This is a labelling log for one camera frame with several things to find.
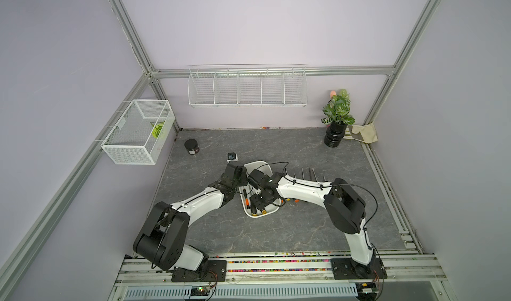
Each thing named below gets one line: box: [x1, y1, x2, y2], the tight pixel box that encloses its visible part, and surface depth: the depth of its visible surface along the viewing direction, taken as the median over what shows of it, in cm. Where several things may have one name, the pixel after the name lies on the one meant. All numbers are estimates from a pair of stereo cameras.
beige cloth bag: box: [347, 121, 378, 144], surface depth 121 cm
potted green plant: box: [320, 88, 356, 148], surface depth 101 cm
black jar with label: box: [184, 138, 200, 155], surface depth 111 cm
